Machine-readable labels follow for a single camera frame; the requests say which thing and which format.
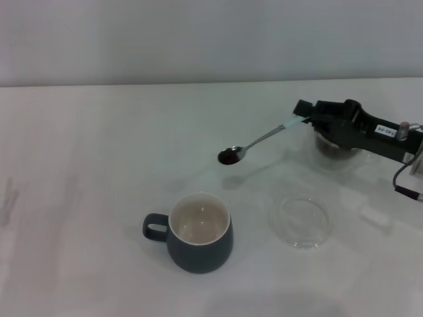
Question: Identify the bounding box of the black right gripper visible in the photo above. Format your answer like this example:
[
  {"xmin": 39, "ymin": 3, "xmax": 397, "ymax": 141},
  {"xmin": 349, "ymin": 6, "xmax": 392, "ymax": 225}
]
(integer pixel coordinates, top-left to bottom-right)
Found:
[{"xmin": 293, "ymin": 98, "xmax": 423, "ymax": 165}]

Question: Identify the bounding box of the metal spoon with blue handle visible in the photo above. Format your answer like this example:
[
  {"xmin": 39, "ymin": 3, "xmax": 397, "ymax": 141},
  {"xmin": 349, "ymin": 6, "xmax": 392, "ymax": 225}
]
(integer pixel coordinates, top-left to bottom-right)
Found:
[{"xmin": 217, "ymin": 115, "xmax": 310, "ymax": 165}]

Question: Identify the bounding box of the dark blue ceramic mug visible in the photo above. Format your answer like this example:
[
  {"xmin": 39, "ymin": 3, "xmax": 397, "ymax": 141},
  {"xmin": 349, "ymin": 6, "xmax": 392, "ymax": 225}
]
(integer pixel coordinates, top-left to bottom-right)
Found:
[{"xmin": 142, "ymin": 191, "xmax": 235, "ymax": 275}]

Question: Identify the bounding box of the coffee beans heap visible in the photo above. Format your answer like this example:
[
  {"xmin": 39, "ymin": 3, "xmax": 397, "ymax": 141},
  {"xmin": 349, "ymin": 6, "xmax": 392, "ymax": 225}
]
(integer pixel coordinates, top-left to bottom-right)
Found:
[{"xmin": 321, "ymin": 144, "xmax": 352, "ymax": 160}]

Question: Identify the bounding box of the clear glass cup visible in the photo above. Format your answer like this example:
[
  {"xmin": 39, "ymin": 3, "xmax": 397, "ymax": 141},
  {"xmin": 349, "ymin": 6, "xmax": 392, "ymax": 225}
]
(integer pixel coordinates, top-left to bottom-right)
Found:
[{"xmin": 311, "ymin": 129, "xmax": 381, "ymax": 163}]

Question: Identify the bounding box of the clear glass saucer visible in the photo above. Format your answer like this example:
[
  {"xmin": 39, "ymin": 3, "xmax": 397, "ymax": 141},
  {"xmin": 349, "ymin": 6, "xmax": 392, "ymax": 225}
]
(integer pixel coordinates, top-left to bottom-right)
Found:
[{"xmin": 303, "ymin": 131, "xmax": 388, "ymax": 173}]

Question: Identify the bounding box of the silver metal connector plug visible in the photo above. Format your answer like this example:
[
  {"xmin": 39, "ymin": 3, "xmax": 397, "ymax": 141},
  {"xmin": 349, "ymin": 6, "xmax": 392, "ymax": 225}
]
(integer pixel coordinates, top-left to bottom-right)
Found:
[{"xmin": 397, "ymin": 121, "xmax": 423, "ymax": 142}]

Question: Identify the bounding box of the clear glass dish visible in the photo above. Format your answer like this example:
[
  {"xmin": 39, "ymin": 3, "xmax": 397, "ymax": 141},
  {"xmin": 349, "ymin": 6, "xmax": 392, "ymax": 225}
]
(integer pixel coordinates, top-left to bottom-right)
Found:
[{"xmin": 268, "ymin": 194, "xmax": 332, "ymax": 250}]

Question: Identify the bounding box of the grey cable with black plug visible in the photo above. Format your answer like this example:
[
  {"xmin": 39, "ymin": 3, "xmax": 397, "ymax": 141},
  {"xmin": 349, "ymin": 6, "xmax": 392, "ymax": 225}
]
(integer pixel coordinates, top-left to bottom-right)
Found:
[{"xmin": 392, "ymin": 157, "xmax": 423, "ymax": 203}]

